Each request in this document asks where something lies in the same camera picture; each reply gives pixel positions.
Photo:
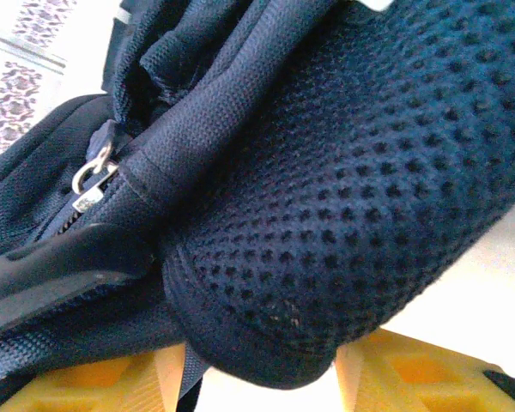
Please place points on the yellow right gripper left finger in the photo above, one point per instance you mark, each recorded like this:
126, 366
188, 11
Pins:
90, 386

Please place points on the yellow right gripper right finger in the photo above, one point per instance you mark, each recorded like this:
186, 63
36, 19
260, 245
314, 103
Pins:
412, 377

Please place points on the navy blue backpack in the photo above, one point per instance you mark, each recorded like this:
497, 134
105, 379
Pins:
326, 171

